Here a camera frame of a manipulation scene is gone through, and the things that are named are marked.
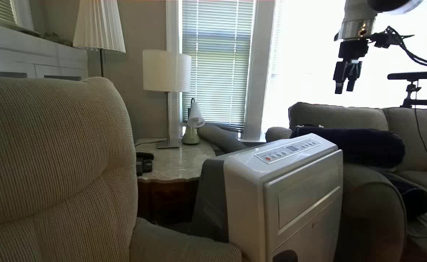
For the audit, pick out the white window blinds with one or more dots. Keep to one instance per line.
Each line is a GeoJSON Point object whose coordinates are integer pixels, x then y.
{"type": "Point", "coordinates": [215, 34]}

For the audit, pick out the beige corduroy armchair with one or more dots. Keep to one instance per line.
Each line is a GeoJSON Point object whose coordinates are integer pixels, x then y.
{"type": "Point", "coordinates": [68, 181]}

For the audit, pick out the grey green sofa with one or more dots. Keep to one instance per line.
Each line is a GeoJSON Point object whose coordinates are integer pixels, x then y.
{"type": "Point", "coordinates": [374, 226]}

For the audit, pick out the white built-in cabinet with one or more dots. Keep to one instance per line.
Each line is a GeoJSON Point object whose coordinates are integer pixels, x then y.
{"type": "Point", "coordinates": [26, 56]}

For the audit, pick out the green white desk lamp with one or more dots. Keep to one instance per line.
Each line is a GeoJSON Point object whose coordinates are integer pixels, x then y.
{"type": "Point", "coordinates": [192, 124]}

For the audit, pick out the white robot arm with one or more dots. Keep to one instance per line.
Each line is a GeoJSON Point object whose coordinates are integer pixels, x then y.
{"type": "Point", "coordinates": [354, 34]}

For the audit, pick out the white cylinder shade table lamp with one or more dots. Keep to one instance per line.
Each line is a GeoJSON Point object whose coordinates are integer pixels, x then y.
{"type": "Point", "coordinates": [167, 73]}

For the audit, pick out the black remote controls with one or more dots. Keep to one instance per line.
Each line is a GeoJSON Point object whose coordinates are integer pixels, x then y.
{"type": "Point", "coordinates": [144, 164]}

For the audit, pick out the white pleated shade floor lamp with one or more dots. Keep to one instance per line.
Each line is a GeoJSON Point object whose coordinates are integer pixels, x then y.
{"type": "Point", "coordinates": [97, 27]}

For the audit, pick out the dark navy blanket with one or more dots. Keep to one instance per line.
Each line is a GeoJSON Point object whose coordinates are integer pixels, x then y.
{"type": "Point", "coordinates": [376, 149]}

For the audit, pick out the white portable air conditioner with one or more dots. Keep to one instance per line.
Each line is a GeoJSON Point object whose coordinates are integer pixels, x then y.
{"type": "Point", "coordinates": [284, 200]}

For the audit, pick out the black camera on tripod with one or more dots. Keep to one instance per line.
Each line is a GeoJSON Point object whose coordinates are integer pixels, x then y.
{"type": "Point", "coordinates": [411, 88]}

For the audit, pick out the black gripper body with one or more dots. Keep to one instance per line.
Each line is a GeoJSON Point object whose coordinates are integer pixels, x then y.
{"type": "Point", "coordinates": [352, 50]}

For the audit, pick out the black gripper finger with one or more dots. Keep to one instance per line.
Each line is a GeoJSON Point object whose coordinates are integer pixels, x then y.
{"type": "Point", "coordinates": [339, 76]}
{"type": "Point", "coordinates": [354, 68]}

